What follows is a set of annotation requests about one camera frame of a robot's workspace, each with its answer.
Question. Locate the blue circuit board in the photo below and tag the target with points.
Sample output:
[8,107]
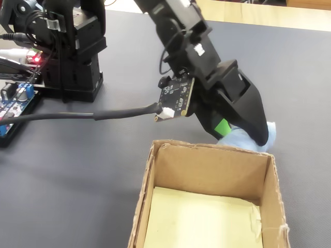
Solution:
[13,108]

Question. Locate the clear plastic clip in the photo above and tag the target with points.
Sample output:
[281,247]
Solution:
[54,25]

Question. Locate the light blue yarn block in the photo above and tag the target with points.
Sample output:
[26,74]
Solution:
[232,141]

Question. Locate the blue electronics control board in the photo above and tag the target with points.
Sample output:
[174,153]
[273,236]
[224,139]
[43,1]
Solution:
[15,138]

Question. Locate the black wrist camera board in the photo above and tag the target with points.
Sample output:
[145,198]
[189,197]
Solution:
[175,95]

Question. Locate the pale yellow paper sheet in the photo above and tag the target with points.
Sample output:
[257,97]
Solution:
[201,222]

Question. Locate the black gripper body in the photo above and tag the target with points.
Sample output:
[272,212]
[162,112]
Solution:
[199,56]

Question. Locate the brown cardboard box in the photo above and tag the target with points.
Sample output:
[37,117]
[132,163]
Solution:
[207,168]

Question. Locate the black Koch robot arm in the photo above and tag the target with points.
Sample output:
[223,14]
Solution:
[75,56]

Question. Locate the small board red LED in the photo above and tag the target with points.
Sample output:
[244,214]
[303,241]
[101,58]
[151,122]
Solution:
[35,58]

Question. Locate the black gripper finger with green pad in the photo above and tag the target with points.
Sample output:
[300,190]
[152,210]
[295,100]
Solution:
[214,121]
[250,116]

